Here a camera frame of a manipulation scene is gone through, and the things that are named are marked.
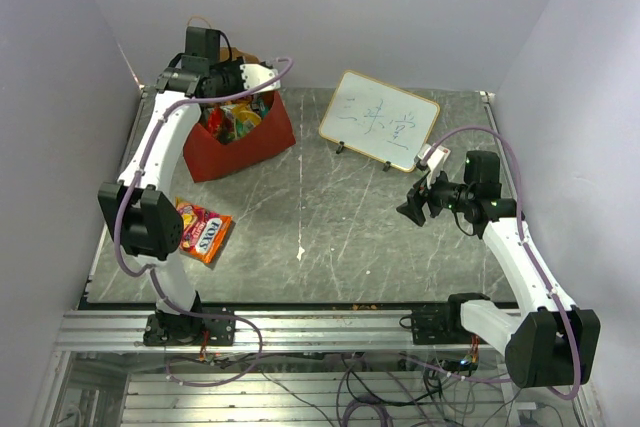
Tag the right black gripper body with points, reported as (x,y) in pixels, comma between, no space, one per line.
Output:
(442,194)

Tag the yellow M&M's packet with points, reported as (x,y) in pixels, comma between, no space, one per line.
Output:
(244,119)

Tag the red brown paper bag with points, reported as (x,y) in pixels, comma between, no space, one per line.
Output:
(245,147)

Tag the teal Fox's candy bag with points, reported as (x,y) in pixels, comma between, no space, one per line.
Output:
(261,105)

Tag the red snack packet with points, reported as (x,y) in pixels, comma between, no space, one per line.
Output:
(221,126)

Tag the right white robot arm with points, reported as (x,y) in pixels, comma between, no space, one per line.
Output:
(550,342)

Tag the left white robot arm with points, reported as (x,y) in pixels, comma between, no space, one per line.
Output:
(144,225)

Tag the small whiteboard with writing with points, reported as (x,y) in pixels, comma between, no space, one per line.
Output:
(378,120)

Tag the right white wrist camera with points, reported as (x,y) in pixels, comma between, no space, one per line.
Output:
(431,161)

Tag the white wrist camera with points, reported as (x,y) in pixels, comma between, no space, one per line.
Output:
(259,78)
(431,161)

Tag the aluminium rail frame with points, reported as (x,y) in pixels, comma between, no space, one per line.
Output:
(311,365)

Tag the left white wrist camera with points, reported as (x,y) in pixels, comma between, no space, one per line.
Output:
(259,78)

